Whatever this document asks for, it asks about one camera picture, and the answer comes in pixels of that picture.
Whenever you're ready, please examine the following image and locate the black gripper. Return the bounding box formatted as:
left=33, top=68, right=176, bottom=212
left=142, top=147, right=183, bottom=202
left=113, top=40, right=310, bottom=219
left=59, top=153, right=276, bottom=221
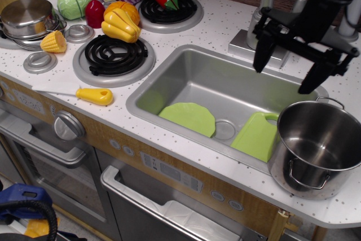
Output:
left=253, top=0, right=359, bottom=94

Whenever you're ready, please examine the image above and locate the large steel pot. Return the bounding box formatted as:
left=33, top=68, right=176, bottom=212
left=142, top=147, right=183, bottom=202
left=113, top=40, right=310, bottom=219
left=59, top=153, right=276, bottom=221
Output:
left=267, top=97, right=360, bottom=200

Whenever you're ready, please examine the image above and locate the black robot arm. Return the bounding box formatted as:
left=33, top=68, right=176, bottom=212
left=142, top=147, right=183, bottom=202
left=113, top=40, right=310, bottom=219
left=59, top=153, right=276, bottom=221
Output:
left=253, top=0, right=360, bottom=94

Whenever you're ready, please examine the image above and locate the grey toy sink basin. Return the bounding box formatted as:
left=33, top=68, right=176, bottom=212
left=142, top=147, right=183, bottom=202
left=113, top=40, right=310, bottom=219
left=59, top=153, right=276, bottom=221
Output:
left=126, top=45, right=328, bottom=173

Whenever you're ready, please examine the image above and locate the small steel pot upside down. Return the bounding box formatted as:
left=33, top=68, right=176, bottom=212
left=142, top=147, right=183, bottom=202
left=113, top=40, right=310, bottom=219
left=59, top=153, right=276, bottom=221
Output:
left=1, top=0, right=67, bottom=51

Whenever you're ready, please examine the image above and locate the silver toy faucet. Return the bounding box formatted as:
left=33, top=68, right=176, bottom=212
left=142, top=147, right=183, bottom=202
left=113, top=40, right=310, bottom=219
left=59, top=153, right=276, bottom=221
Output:
left=228, top=0, right=307, bottom=68

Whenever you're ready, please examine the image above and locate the grey vertical pole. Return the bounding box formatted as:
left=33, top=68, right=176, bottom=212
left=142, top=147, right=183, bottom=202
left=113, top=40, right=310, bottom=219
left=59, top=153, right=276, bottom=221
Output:
left=336, top=0, right=360, bottom=42

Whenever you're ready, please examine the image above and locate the green plastic cutting board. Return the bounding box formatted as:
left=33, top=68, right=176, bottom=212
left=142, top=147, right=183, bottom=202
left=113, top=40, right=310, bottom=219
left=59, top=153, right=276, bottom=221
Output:
left=230, top=112, right=279, bottom=163

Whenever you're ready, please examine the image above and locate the green plastic plate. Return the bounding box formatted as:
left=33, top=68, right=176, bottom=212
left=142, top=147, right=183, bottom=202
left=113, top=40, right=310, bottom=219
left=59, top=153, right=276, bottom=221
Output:
left=158, top=102, right=216, bottom=138

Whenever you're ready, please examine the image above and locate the rear black stove burner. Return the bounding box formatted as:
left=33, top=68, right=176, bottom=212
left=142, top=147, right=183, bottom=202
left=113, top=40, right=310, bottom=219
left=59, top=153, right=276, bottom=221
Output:
left=136, top=0, right=204, bottom=34

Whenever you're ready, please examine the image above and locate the black stove burner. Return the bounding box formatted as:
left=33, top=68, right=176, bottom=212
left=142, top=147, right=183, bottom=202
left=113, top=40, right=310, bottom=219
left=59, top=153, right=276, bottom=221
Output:
left=73, top=35, right=156, bottom=88
left=136, top=0, right=204, bottom=34

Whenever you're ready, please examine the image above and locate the orange toy pumpkin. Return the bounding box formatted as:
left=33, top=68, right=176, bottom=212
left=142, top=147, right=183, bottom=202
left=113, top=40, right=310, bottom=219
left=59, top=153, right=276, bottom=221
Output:
left=103, top=1, right=140, bottom=25

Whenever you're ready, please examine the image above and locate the yellow toy squash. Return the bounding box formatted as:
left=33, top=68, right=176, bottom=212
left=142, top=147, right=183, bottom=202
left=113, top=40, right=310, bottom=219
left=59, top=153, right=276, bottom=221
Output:
left=101, top=8, right=141, bottom=43

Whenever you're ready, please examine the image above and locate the front black stove burner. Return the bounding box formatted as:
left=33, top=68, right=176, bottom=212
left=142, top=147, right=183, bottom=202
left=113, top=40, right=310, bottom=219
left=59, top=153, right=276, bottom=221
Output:
left=73, top=35, right=156, bottom=88

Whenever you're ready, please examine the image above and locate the dark red toy fruit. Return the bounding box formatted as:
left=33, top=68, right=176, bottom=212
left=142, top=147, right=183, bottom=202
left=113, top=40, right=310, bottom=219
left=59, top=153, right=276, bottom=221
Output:
left=85, top=0, right=105, bottom=29

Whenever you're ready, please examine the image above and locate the toy dishwasher door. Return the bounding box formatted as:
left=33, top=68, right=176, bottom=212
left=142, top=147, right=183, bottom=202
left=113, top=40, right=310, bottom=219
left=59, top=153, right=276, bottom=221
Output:
left=96, top=150, right=267, bottom=240

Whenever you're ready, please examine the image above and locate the grey stove knob upper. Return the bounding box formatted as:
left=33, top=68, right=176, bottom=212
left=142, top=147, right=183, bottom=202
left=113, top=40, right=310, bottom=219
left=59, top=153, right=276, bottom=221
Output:
left=64, top=24, right=95, bottom=43

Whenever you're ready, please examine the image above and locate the grey stove knob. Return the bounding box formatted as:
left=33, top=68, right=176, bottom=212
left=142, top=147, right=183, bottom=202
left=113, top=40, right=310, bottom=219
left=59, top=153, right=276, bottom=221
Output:
left=23, top=51, right=58, bottom=74
left=64, top=24, right=95, bottom=43

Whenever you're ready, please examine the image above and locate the green toy cabbage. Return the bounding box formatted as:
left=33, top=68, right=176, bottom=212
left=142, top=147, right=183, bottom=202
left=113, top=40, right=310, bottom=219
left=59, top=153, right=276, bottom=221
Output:
left=57, top=0, right=91, bottom=20

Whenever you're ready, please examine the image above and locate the silver oven dial knob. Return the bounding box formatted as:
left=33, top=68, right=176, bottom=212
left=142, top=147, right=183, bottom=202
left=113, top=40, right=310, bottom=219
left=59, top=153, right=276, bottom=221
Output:
left=53, top=111, right=86, bottom=141

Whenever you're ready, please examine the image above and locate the yellow toy corn piece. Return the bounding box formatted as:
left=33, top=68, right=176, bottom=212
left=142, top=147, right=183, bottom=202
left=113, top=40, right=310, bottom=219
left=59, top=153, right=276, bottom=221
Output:
left=40, top=30, right=67, bottom=53

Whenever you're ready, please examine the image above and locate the toy oven door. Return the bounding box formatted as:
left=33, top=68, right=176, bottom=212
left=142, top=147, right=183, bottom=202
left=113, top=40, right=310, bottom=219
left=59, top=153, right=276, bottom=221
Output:
left=0, top=108, right=122, bottom=241

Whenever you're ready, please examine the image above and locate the grey stove knob lower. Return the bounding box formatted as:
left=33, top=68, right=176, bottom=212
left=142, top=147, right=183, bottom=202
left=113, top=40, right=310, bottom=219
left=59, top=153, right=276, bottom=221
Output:
left=23, top=51, right=58, bottom=74

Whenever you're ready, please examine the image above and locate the blue clamp device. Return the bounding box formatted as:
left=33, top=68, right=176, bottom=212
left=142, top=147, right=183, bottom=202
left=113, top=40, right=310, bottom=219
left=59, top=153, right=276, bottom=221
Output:
left=1, top=183, right=56, bottom=220

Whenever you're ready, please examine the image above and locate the yellow cloth on floor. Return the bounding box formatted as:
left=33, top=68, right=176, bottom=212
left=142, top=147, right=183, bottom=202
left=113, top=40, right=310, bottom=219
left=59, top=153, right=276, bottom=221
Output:
left=24, top=219, right=49, bottom=238

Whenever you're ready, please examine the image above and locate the toy knife yellow handle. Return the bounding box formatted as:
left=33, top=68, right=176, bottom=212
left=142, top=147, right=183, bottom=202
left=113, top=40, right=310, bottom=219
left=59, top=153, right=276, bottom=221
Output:
left=32, top=82, right=113, bottom=106

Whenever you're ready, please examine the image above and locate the black cable hose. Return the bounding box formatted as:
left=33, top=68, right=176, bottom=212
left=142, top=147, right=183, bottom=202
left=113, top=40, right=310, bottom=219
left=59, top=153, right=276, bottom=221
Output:
left=0, top=199, right=59, bottom=241

